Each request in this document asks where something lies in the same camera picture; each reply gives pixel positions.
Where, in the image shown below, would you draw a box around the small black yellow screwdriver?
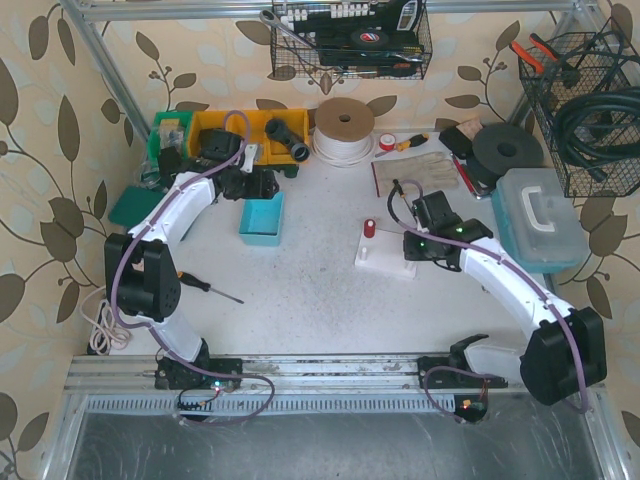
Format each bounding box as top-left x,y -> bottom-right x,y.
393,179 -> 405,199

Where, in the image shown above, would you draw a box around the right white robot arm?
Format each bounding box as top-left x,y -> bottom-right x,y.
386,180 -> 607,414

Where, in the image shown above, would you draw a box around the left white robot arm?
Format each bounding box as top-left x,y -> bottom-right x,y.
104,110 -> 278,389

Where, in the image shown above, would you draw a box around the green bin rack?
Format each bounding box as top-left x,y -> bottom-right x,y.
270,164 -> 299,179

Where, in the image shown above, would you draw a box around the teal plastic tray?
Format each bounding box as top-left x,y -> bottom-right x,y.
238,192 -> 285,247

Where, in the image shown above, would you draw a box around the grey pipe fitting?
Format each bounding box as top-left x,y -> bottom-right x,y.
265,118 -> 310,163

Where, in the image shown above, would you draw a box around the yellow storage bins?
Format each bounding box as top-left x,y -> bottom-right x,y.
186,109 -> 310,166

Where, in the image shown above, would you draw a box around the red utility knife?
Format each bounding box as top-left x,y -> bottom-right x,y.
451,154 -> 482,200

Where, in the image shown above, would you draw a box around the black handheld meter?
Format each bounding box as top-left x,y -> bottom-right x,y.
158,146 -> 182,188

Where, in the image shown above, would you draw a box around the green storage bin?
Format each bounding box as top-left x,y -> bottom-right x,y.
147,111 -> 193,163

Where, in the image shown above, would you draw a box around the red white tape roll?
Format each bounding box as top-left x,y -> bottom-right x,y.
379,133 -> 396,152

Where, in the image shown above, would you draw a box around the black sponge block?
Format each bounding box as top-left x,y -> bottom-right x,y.
439,126 -> 473,160

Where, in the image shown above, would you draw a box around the black long screwdriver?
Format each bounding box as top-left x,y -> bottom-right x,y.
177,271 -> 244,304

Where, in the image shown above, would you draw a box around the clear teal toolbox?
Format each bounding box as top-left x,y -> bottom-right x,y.
491,168 -> 589,274

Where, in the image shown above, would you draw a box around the black disc spool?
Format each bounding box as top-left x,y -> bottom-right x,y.
466,123 -> 544,188

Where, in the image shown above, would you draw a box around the white peg base plate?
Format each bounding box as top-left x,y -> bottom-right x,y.
354,226 -> 417,280

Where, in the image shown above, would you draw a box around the white hose coil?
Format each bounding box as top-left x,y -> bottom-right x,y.
312,97 -> 376,169

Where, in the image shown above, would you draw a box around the centre wire basket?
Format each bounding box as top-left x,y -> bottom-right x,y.
260,1 -> 432,84

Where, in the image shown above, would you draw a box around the wire basket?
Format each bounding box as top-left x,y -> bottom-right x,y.
260,1 -> 432,84
517,29 -> 639,198

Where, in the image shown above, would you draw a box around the black coiled cable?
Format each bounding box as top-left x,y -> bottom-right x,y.
553,30 -> 640,171

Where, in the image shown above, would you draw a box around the orange handled pliers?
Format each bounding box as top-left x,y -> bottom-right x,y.
509,33 -> 560,75

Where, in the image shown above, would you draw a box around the right wire basket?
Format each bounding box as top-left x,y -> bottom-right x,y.
517,29 -> 639,198

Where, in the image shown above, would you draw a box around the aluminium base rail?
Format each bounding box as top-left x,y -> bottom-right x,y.
64,351 -> 609,416

